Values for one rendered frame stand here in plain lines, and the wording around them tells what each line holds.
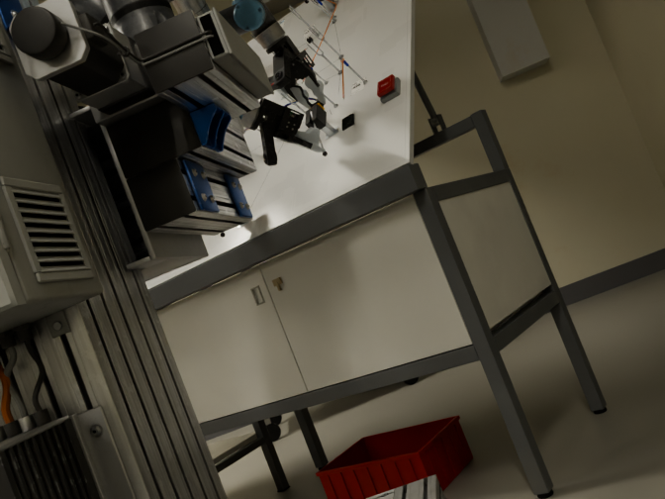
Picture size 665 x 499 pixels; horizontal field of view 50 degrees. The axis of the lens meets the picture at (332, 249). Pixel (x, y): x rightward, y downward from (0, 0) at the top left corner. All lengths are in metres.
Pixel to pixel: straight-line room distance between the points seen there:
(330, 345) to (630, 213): 3.15
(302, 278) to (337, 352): 0.23
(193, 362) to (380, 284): 0.77
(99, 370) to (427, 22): 4.14
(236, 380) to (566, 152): 3.09
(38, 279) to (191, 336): 1.51
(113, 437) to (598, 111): 4.21
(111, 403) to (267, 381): 1.21
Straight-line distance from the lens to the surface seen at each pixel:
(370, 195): 1.78
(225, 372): 2.28
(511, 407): 1.80
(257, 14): 1.89
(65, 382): 1.03
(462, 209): 1.90
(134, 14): 1.38
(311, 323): 2.01
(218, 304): 2.22
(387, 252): 1.83
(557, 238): 4.74
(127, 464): 1.02
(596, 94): 4.88
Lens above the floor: 0.66
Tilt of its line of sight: 3 degrees up
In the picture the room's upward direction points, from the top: 22 degrees counter-clockwise
